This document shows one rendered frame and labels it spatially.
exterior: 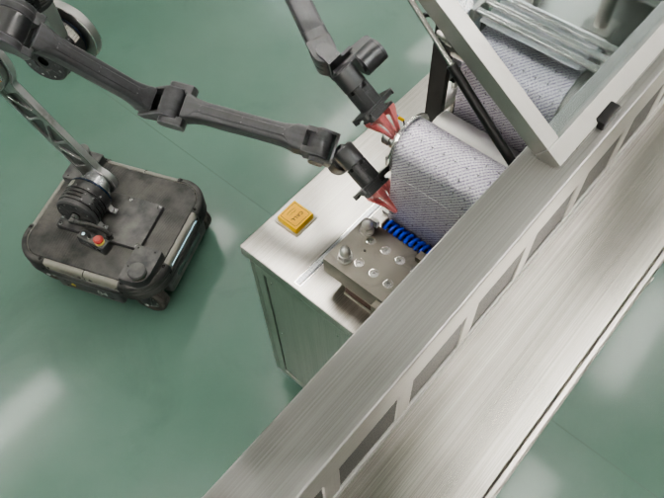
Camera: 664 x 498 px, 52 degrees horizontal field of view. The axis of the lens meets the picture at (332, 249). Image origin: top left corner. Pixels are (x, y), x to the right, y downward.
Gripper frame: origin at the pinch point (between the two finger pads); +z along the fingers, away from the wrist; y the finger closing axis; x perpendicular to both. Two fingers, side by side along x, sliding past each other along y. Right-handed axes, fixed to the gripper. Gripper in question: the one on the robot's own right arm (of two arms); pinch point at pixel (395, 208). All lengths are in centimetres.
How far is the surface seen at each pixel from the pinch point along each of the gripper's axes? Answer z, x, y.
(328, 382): 0, 67, 59
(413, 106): -14, -29, -44
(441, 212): 5.9, 15.1, 0.3
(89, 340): -30, -141, 64
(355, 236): -1.4, -5.9, 10.2
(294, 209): -15.7, -26.3, 8.9
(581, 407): 109, -62, -37
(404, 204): 0.0, 5.5, 0.2
